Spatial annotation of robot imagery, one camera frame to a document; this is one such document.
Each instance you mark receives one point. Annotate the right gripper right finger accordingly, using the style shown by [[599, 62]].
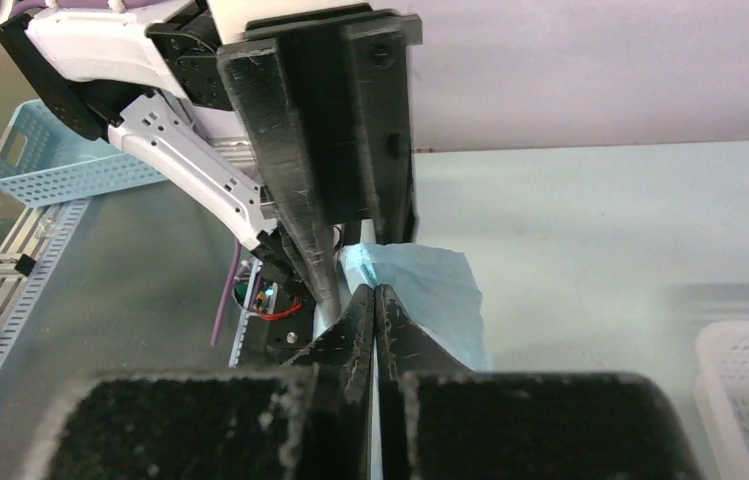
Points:
[[440, 419]]

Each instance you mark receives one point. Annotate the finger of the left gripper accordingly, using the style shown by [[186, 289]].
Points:
[[276, 84], [377, 53]]

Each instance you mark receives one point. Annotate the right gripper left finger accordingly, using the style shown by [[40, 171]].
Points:
[[308, 418]]

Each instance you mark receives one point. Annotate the light blue plastic bag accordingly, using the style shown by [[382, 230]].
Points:
[[435, 285]]

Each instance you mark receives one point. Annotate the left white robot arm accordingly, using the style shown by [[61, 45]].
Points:
[[142, 76]]

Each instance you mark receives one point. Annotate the light blue perforated basket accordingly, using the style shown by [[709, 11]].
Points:
[[43, 162]]

